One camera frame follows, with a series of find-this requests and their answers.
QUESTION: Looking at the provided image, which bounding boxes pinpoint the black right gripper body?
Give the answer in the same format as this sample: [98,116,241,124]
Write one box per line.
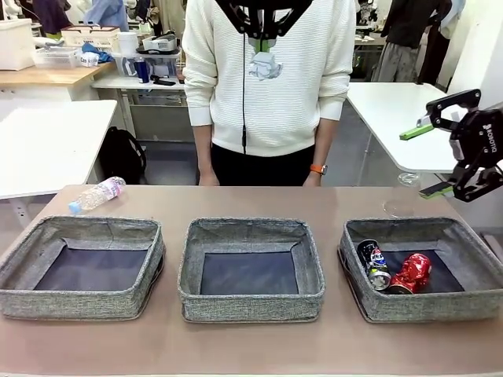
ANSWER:
[447,104,503,168]

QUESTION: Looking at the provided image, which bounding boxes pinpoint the white paper ball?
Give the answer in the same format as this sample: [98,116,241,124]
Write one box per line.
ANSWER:
[249,50,284,83]

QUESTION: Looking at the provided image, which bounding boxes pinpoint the clear plastic cup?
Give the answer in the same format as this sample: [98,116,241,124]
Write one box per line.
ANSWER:
[383,172,420,219]

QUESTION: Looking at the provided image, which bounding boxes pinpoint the crushed red can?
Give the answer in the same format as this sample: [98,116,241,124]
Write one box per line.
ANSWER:
[387,253,433,295]

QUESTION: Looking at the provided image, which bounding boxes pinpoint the crushed black blue can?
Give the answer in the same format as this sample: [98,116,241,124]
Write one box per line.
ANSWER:
[356,239,393,291]

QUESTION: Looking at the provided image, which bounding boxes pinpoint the clear plastic water bottle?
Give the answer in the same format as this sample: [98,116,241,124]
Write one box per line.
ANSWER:
[68,176,127,215]

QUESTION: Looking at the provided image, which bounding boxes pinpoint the person's right forearm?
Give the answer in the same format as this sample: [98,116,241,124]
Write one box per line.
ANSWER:
[193,123,215,174]

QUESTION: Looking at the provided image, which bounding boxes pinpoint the person's left forearm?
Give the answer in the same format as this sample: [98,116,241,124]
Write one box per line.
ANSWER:
[314,117,338,168]

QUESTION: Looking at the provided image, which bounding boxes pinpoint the long black hanging garment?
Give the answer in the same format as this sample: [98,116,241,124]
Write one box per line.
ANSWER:
[417,23,452,86]

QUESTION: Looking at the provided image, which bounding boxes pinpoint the large white table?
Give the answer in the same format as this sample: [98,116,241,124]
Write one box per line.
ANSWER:
[345,81,459,186]

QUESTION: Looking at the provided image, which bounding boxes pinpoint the grey hanging trousers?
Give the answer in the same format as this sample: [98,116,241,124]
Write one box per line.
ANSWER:
[372,41,424,83]

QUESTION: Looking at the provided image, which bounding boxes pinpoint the small white background robot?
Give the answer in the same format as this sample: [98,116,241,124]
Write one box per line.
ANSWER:
[355,0,378,19]

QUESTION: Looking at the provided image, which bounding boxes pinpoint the light blue hanging garment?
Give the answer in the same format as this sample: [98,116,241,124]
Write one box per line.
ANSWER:
[439,0,468,40]

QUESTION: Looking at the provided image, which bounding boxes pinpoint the white knit sweater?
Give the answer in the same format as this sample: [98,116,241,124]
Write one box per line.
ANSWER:
[182,0,357,158]

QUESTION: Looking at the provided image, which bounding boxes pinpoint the background work table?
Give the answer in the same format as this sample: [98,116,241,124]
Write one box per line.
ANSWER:
[354,33,388,82]

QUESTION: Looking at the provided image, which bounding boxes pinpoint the white and black headset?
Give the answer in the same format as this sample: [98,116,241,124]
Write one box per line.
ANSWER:
[136,32,184,55]

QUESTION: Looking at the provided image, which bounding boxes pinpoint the clear plastic storage bin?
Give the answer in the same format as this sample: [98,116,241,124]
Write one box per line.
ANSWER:
[112,52,185,79]

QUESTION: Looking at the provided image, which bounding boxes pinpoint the black hanging top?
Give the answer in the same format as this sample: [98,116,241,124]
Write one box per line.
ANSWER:
[380,0,453,50]

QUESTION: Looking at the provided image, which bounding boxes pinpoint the dark blue bottle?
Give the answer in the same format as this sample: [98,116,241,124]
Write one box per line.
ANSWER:
[133,57,152,85]

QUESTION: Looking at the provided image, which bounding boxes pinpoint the white paper roll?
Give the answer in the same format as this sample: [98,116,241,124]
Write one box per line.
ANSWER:
[117,31,138,56]

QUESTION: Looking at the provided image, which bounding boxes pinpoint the grey fabric basket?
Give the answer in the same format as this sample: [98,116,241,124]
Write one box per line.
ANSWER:
[177,218,326,324]
[0,214,166,321]
[337,218,498,324]

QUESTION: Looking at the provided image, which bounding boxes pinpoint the background person in blue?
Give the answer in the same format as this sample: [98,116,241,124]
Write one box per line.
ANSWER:
[83,0,130,33]

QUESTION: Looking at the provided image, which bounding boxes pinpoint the white table with shelf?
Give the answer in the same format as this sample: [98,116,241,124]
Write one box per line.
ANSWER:
[91,74,186,143]

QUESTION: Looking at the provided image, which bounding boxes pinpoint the blue cloth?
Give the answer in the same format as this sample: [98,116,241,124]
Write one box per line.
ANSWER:
[81,42,114,64]

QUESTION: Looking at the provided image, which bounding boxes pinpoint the beige crate with brown rim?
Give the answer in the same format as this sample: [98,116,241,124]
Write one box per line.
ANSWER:
[61,26,121,53]

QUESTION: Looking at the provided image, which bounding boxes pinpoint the black trousers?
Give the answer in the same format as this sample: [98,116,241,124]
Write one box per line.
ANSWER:
[211,141,318,187]

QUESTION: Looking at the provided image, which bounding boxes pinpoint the black backpack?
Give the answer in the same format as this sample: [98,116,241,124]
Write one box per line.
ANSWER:
[100,126,149,185]

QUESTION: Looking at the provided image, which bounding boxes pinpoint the background person in jacket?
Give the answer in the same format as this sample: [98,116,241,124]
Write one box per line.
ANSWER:
[31,0,72,35]

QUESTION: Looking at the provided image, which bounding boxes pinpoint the wooden table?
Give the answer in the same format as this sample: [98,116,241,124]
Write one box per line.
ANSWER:
[0,60,117,101]

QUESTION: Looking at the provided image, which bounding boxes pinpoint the white storage box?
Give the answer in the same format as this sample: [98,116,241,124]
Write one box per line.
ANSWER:
[0,18,36,71]

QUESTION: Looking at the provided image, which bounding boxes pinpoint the thin black hanging cable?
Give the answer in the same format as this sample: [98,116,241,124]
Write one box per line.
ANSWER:
[240,33,249,156]

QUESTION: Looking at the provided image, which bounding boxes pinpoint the white wire basket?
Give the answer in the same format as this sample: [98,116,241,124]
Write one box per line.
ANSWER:
[33,46,81,70]

